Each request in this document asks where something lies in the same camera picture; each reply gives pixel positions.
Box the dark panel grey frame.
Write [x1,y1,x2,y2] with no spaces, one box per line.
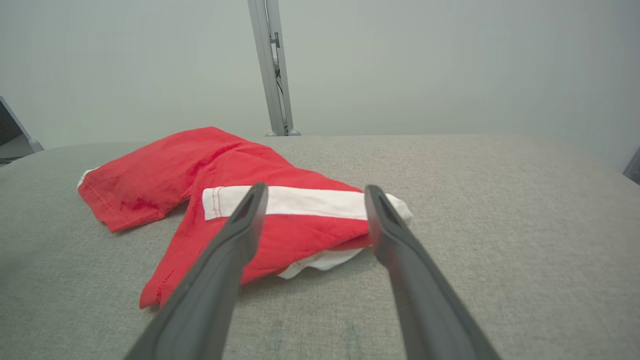
[0,96,45,166]

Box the grey metal partition post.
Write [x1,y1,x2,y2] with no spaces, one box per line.
[247,0,302,137]

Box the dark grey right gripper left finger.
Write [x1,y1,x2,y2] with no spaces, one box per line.
[125,182,269,360]

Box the red shorts white waistband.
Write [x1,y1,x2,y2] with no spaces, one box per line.
[77,126,414,310]

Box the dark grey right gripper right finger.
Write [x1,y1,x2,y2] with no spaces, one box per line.
[363,184,502,360]

